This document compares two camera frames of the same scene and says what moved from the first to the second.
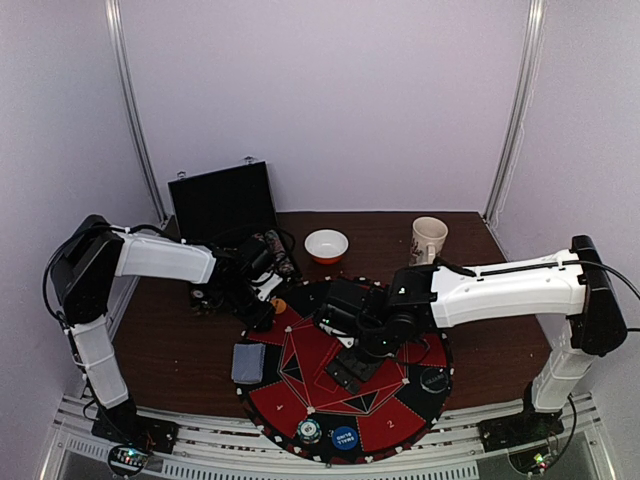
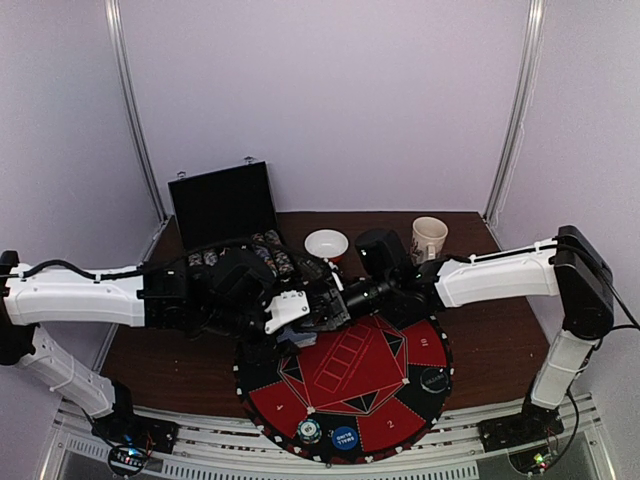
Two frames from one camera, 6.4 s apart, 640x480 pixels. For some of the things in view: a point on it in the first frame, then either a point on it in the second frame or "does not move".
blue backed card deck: x=247 y=363 -> x=302 y=340
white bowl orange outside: x=326 y=246 does not move
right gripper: x=357 y=357 -> x=335 y=310
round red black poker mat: x=307 y=412 does not move
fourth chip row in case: x=284 y=264 does not move
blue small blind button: x=344 y=437 does not move
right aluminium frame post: x=516 y=116 does not move
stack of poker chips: x=309 y=431 does not move
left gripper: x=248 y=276 -> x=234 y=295
